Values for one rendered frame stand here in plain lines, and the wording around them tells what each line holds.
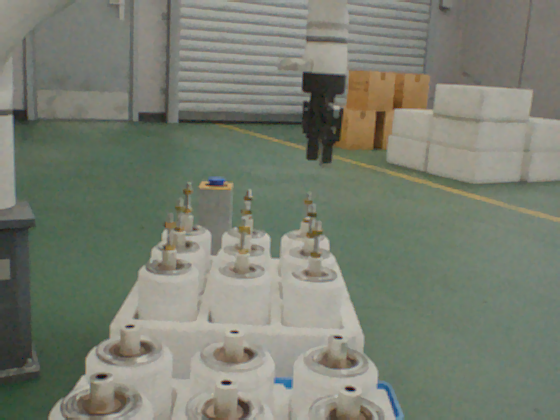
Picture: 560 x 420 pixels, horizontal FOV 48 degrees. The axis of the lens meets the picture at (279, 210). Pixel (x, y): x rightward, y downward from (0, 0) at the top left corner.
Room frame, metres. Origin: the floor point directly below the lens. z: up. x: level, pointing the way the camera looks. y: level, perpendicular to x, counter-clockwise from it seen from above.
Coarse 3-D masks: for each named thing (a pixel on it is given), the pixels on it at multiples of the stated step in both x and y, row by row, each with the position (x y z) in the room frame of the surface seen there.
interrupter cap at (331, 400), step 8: (320, 400) 0.57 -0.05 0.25; (328, 400) 0.57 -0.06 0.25; (336, 400) 0.57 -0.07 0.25; (360, 400) 0.58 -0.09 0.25; (368, 400) 0.58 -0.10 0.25; (312, 408) 0.55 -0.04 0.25; (320, 408) 0.56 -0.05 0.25; (328, 408) 0.56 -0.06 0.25; (336, 408) 0.56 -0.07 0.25; (360, 408) 0.56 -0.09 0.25; (368, 408) 0.56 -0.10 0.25; (376, 408) 0.56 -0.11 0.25; (312, 416) 0.54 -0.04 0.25; (320, 416) 0.54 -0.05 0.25; (328, 416) 0.55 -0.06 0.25; (360, 416) 0.55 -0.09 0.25; (368, 416) 0.55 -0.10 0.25; (376, 416) 0.55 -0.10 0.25; (384, 416) 0.55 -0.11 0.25
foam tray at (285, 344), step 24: (216, 264) 1.22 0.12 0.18; (336, 264) 1.27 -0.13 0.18; (120, 312) 0.94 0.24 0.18; (168, 336) 0.89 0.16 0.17; (192, 336) 0.90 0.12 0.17; (216, 336) 0.90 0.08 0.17; (264, 336) 0.90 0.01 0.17; (288, 336) 0.90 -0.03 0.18; (312, 336) 0.90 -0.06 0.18; (360, 336) 0.91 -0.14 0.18; (288, 360) 0.90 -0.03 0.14
